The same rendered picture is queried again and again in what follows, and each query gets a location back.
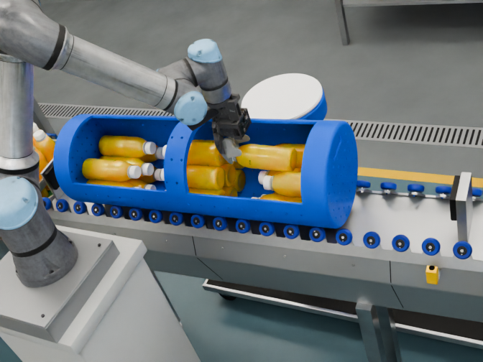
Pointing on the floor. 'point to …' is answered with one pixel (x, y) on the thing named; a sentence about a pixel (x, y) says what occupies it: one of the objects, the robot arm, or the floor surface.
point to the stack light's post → (41, 119)
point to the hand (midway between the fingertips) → (231, 154)
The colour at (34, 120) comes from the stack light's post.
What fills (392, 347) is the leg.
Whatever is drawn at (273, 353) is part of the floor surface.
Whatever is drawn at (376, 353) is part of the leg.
